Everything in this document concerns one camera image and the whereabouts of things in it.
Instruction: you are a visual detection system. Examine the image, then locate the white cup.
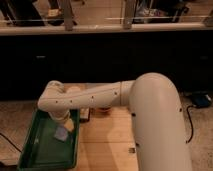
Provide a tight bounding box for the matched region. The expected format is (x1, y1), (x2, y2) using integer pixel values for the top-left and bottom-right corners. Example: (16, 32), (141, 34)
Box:
(67, 86), (81, 92)

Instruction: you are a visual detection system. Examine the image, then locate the orange bowl with contents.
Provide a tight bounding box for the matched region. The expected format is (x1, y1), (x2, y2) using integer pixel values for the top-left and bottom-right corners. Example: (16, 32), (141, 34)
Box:
(98, 107), (111, 113)

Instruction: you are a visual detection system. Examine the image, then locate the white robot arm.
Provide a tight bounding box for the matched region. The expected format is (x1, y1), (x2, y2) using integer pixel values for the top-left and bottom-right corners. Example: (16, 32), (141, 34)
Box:
(37, 72), (193, 171)

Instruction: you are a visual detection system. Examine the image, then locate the black power cable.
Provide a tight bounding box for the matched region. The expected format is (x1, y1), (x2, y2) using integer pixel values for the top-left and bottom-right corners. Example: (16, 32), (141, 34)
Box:
(185, 104), (198, 144)

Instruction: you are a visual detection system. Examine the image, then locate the green plastic tray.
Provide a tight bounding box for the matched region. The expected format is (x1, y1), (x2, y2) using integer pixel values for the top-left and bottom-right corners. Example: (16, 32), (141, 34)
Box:
(17, 110), (80, 171)

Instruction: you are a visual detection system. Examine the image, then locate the blue sponge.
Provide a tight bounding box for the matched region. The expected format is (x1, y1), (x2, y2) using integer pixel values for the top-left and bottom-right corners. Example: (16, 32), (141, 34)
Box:
(54, 126), (68, 141)

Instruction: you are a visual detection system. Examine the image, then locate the silver fork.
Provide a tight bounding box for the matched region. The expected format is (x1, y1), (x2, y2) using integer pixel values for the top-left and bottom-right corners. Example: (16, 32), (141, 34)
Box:
(129, 147), (135, 153)

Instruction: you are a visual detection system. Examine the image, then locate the black cable left floor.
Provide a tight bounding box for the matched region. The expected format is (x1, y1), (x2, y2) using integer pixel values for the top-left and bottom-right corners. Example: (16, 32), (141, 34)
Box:
(0, 132), (23, 154)

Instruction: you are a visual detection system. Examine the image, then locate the black box on floor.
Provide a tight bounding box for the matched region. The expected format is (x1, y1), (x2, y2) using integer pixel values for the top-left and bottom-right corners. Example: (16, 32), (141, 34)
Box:
(190, 93), (212, 108)

